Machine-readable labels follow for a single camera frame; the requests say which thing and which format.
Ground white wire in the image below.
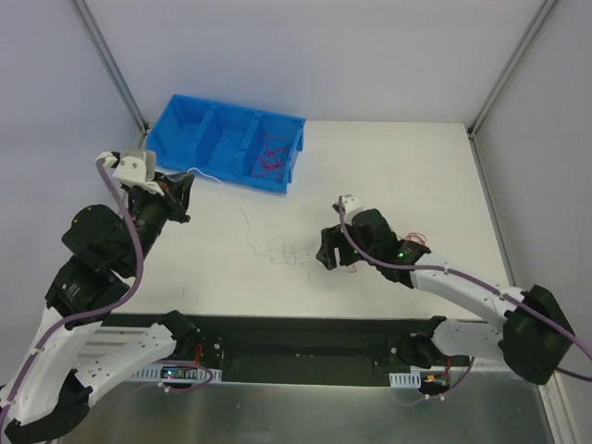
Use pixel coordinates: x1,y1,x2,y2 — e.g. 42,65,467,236
187,166,320,282

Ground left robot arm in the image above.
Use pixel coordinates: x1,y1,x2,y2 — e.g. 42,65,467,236
1,204,198,443

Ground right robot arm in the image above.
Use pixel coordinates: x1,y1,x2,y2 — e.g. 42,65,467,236
316,196,576,386

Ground blue compartment bin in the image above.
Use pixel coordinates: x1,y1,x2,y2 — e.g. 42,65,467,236
146,94,306,194

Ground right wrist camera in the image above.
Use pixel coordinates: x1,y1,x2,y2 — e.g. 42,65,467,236
332,194,364,225

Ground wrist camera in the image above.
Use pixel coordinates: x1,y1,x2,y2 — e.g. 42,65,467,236
96,150,156,187
332,194,364,225

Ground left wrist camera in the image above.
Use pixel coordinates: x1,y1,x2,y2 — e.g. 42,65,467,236
96,150,156,187

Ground red wires in bin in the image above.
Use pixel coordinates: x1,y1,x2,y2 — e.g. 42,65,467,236
249,132,293,182

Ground left aluminium frame post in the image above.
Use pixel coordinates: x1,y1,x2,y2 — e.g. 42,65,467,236
68,0,150,143

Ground aluminium frame post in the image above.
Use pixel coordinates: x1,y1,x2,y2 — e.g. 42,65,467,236
68,0,150,143
466,0,561,140

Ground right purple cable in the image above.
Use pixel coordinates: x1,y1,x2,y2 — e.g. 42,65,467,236
335,196,592,408

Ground purple cable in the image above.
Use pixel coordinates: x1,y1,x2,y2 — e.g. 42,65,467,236
335,196,592,408
0,159,216,436

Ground right white cable duct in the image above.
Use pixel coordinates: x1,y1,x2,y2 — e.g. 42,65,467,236
388,371,422,389

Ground white cable duct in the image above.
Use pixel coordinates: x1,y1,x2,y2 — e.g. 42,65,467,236
388,371,422,389
128,364,222,384

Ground aluminium front rail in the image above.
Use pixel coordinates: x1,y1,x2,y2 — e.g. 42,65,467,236
80,323,510,374

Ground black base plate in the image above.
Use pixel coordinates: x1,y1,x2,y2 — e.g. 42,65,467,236
90,312,471,385

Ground left white cable duct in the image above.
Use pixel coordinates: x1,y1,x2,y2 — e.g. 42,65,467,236
128,364,222,384

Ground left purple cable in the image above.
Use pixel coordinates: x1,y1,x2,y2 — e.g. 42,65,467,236
0,159,216,436

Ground right aluminium frame post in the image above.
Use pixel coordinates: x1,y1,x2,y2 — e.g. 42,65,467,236
466,0,561,140

